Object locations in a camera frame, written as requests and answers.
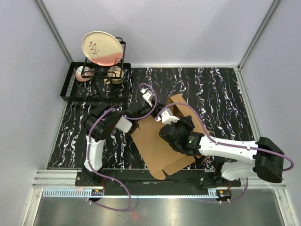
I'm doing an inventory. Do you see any brown cardboard box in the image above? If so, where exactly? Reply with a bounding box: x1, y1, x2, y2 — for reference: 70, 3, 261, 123
131, 94, 207, 180

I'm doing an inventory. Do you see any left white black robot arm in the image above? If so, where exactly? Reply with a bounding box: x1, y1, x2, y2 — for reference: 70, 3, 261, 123
76, 103, 168, 186

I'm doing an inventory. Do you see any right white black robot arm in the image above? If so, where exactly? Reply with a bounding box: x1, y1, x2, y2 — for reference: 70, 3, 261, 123
159, 115, 284, 187

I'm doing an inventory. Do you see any right small control box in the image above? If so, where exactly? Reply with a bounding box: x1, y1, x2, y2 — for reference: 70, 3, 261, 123
218, 189, 232, 199

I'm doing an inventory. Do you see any small control box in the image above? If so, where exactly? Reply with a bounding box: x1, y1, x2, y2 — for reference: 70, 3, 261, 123
218, 189, 232, 199
91, 189, 103, 197

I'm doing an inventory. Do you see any left small control box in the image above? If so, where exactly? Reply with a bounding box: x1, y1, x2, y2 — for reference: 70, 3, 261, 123
91, 189, 103, 197

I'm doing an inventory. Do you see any black marble pattern mat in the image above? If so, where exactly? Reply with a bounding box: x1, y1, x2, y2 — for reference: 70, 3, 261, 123
47, 67, 254, 169

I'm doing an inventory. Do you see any beige ceramic cup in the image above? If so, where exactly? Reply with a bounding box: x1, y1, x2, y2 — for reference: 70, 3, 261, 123
104, 66, 125, 85

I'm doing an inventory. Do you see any pink white ceramic cup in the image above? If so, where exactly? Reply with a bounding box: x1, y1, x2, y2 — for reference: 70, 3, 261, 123
75, 66, 94, 82

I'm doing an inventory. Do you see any cream pink floral plate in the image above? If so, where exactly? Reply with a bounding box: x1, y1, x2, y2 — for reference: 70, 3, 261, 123
81, 31, 124, 66

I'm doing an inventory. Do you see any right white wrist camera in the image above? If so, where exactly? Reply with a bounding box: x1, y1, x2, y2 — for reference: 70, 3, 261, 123
155, 108, 179, 125

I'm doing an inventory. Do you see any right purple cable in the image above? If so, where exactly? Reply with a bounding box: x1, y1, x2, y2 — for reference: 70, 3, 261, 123
156, 102, 294, 203

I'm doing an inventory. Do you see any purple cable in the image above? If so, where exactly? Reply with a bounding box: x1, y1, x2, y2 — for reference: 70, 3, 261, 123
86, 82, 158, 210
156, 102, 294, 203

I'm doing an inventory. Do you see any black wire dish rack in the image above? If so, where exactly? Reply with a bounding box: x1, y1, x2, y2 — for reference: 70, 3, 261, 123
60, 37, 131, 103

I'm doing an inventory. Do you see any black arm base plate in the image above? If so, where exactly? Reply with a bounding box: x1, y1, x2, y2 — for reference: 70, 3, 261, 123
75, 169, 241, 188

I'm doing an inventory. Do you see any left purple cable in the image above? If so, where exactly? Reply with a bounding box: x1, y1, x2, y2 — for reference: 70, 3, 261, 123
86, 82, 158, 210

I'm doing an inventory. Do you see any slotted aluminium rail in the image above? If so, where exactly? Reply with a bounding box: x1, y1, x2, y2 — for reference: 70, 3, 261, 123
43, 188, 218, 199

